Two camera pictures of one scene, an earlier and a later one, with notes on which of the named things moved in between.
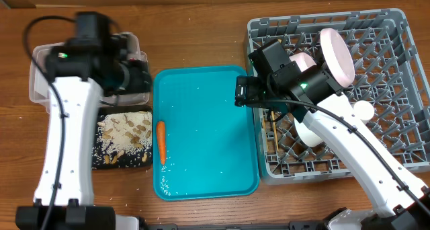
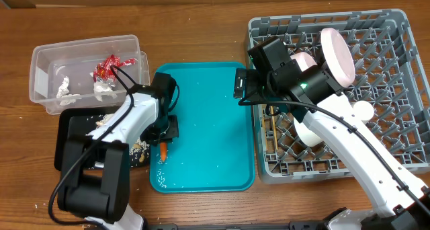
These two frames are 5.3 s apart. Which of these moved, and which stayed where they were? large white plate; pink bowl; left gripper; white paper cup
Moved: left gripper
Stayed: pink bowl; large white plate; white paper cup
